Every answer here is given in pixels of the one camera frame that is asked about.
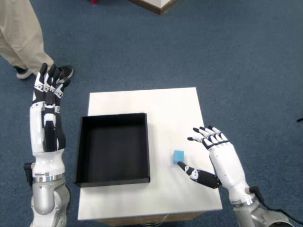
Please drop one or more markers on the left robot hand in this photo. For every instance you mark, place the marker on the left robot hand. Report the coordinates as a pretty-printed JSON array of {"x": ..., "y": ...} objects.
[{"x": 36, "y": 132}]

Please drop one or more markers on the beige trousers of person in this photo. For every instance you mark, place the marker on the beige trousers of person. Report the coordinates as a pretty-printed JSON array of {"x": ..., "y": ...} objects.
[{"x": 19, "y": 33}]

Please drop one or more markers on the black open box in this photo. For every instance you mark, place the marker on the black open box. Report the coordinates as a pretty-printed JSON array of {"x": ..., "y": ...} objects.
[{"x": 113, "y": 146}]

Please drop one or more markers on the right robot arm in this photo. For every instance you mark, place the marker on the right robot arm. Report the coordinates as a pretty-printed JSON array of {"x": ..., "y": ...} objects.
[{"x": 260, "y": 215}]

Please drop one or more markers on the black and white sneaker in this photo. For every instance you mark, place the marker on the black and white sneaker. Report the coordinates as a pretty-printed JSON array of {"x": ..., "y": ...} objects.
[
  {"x": 67, "y": 71},
  {"x": 22, "y": 73}
]

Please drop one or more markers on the wooden platform with white top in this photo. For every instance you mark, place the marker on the wooden platform with white top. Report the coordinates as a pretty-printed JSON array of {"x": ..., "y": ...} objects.
[{"x": 158, "y": 4}]

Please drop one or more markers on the small red object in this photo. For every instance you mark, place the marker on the small red object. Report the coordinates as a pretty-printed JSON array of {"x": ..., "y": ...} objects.
[{"x": 94, "y": 1}]

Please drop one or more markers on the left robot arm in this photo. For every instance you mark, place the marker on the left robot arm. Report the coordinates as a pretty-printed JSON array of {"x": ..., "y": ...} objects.
[{"x": 42, "y": 198}]

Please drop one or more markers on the white table with wooden base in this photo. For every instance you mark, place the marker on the white table with wooden base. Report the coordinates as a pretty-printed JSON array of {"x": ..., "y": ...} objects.
[{"x": 170, "y": 113}]

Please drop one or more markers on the blue cube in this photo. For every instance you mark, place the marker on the blue cube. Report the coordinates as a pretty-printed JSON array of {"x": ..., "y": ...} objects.
[{"x": 179, "y": 156}]

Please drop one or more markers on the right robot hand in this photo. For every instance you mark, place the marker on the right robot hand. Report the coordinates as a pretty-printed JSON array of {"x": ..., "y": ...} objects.
[{"x": 227, "y": 165}]

